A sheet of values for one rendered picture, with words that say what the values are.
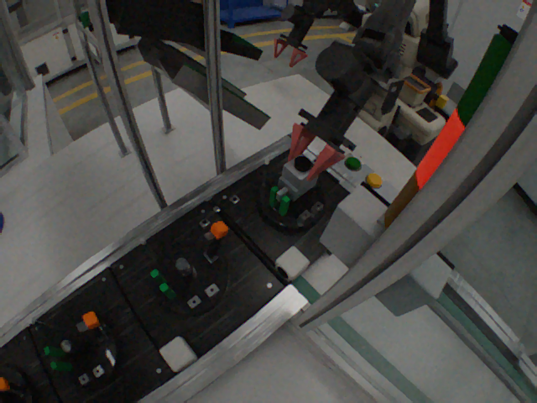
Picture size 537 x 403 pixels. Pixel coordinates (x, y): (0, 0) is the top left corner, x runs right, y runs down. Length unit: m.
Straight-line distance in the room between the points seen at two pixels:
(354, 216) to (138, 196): 0.62
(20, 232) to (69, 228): 0.22
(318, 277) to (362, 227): 0.33
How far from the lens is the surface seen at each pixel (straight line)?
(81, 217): 0.79
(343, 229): 0.24
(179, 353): 0.44
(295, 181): 0.45
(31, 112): 1.56
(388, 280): 0.19
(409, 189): 0.18
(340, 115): 0.43
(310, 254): 0.49
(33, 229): 0.90
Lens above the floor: 1.41
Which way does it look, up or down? 55 degrees down
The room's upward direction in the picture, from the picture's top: 8 degrees clockwise
